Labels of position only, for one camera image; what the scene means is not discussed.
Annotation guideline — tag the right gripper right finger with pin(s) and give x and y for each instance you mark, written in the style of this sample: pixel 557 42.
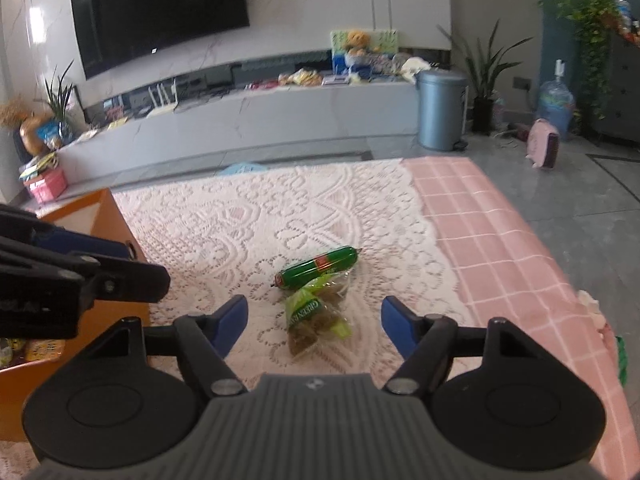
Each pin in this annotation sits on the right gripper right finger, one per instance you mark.
pixel 424 342

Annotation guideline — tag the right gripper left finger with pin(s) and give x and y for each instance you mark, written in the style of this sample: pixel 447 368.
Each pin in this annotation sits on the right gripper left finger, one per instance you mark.
pixel 204 341

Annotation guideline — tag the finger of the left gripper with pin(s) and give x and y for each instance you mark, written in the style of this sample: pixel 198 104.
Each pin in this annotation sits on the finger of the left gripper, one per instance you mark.
pixel 65 242
pixel 35 275

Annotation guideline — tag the green transparent snack bag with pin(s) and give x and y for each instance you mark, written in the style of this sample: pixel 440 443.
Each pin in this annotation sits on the green transparent snack bag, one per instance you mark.
pixel 315 312

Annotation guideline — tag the green sausage snack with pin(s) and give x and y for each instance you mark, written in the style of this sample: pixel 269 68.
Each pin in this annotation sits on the green sausage snack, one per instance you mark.
pixel 299 274

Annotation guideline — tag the pink storage box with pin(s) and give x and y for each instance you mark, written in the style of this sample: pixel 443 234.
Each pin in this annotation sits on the pink storage box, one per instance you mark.
pixel 48 186

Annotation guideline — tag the orange cardboard box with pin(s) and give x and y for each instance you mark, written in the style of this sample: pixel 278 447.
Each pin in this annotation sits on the orange cardboard box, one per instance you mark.
pixel 95 214

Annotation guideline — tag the white lace tablecloth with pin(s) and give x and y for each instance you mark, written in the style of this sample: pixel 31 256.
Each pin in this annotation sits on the white lace tablecloth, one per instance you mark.
pixel 224 236

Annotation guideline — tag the pink checked tablecloth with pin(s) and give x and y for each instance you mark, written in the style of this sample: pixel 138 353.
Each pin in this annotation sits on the pink checked tablecloth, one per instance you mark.
pixel 504 270

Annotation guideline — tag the potted plant on bench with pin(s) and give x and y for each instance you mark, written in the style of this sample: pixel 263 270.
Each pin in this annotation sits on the potted plant on bench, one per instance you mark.
pixel 60 129

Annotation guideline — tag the brown gourd vase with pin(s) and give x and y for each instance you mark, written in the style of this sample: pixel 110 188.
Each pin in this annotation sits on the brown gourd vase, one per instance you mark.
pixel 29 135

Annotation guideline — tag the light blue plastic stool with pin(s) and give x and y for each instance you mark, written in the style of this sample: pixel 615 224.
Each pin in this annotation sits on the light blue plastic stool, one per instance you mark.
pixel 241 168

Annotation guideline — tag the white wifi router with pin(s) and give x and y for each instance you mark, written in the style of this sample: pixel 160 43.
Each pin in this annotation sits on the white wifi router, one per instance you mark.
pixel 164 98

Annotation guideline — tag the blue metal trash bin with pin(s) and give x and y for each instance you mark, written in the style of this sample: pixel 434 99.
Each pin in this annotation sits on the blue metal trash bin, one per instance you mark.
pixel 443 100

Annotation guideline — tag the pink space heater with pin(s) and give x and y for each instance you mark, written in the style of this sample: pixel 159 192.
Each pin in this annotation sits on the pink space heater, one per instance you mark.
pixel 543 144

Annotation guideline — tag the white marble tv bench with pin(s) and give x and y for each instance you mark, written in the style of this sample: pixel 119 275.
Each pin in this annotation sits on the white marble tv bench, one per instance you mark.
pixel 246 119

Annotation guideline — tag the blue water bottle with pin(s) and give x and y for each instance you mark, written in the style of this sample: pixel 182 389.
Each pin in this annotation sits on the blue water bottle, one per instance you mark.
pixel 555 102

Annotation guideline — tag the potted plant by bin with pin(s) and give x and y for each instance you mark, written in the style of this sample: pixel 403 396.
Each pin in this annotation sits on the potted plant by bin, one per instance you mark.
pixel 483 64

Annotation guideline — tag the grey drawer cabinet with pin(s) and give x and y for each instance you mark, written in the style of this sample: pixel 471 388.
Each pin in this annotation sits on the grey drawer cabinet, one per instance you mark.
pixel 620 112

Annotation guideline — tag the green poster board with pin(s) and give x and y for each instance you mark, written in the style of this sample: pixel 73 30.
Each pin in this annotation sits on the green poster board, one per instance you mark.
pixel 382 41

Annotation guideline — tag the teddy bear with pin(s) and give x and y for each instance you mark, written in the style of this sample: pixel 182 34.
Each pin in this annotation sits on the teddy bear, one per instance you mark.
pixel 358 43

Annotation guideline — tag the hanging ivy plant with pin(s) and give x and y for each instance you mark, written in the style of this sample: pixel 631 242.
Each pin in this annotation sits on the hanging ivy plant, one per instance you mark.
pixel 595 23

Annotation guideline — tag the black wall television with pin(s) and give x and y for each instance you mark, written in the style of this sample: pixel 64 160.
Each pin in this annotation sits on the black wall television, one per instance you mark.
pixel 110 33

